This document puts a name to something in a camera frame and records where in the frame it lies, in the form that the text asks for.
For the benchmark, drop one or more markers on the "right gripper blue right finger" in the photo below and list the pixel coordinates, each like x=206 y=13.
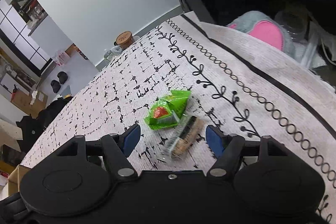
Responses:
x=215 y=140

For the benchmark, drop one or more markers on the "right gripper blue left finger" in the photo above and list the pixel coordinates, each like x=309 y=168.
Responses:
x=129 y=139

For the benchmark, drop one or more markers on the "clear brown cookie packet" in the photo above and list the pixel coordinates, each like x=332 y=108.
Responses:
x=183 y=137

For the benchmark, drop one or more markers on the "bright green triangular snack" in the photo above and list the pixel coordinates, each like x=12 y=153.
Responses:
x=168 y=110

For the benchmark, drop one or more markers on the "patterned white bed cloth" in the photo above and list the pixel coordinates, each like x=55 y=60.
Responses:
x=238 y=84

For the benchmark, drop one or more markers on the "left black slipper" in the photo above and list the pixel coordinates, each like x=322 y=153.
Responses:
x=55 y=86

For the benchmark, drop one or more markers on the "black slipper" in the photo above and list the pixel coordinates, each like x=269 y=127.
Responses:
x=55 y=86
x=63 y=77

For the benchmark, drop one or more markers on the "right black slipper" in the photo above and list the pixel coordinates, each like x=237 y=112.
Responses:
x=63 y=77

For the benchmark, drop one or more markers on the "cork lid glass jar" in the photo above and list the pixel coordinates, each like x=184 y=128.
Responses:
x=124 y=40

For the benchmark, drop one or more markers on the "small cardboard box on floor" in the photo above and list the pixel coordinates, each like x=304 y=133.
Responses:
x=29 y=105

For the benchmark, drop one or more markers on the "pink water bottle pack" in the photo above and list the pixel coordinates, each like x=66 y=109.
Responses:
x=61 y=58

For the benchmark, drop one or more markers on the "grey pink plush toy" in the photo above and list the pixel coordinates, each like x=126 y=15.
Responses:
x=262 y=27

